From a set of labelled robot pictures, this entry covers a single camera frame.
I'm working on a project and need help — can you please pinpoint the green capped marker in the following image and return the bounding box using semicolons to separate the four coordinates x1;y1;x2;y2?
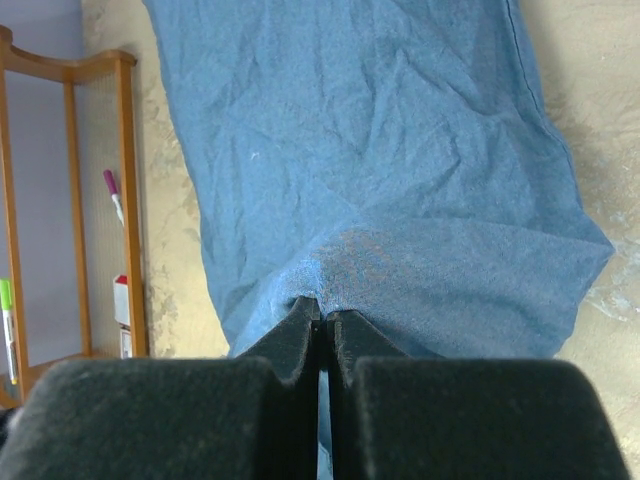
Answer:
1;278;19;385

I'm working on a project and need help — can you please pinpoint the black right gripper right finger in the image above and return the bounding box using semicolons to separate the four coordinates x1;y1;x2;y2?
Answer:
326;311;629;479

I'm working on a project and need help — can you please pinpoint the blue pillowcase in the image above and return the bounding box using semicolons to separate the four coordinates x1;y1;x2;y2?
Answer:
146;1;613;479

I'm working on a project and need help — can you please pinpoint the orange wooden tiered rack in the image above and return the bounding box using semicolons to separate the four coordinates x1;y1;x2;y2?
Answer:
1;28;149;407

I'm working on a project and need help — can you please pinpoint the red white small box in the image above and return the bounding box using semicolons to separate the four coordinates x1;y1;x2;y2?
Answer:
113;275;133;359

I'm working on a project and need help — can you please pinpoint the magenta capped marker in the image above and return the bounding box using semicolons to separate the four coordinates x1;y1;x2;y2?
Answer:
103;169;125;225

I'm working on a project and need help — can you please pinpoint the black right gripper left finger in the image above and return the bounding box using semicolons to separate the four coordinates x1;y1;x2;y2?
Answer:
1;297;320;479

